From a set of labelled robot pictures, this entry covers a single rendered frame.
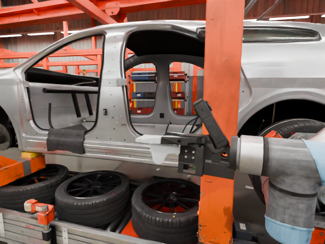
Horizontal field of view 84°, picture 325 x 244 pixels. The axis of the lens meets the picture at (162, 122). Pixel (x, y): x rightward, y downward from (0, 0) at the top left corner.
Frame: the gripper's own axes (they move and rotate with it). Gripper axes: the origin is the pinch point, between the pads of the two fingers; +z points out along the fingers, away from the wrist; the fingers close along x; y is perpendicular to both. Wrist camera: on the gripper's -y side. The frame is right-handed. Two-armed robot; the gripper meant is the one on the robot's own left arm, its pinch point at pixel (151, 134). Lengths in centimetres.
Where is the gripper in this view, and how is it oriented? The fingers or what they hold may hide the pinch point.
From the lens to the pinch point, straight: 45.4
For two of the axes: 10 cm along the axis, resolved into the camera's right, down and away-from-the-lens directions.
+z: -9.1, -0.6, 4.0
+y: -0.5, 10.0, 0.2
